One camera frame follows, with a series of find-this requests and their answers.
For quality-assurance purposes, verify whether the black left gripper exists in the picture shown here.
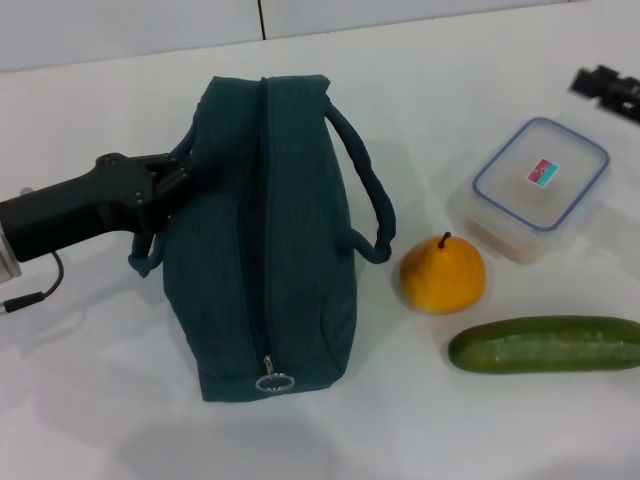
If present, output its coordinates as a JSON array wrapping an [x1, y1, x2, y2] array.
[[0, 152, 201, 262]]

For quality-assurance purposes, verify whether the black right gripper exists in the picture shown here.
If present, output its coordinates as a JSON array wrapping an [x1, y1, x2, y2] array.
[[568, 64, 640, 124]]

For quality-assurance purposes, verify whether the dark teal fabric bag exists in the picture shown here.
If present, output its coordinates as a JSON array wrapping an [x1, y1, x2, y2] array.
[[127, 74, 396, 403]]

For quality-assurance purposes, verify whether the clear blue-rimmed food container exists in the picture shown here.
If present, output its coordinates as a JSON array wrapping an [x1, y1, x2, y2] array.
[[448, 117, 611, 264]]

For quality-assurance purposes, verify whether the green cucumber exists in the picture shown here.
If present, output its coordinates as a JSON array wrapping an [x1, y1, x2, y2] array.
[[447, 315, 640, 375]]

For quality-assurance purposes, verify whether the orange pear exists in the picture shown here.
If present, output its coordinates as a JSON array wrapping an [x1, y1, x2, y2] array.
[[398, 231, 488, 315]]

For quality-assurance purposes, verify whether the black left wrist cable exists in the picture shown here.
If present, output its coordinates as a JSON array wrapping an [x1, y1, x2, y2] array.
[[0, 249, 65, 314]]

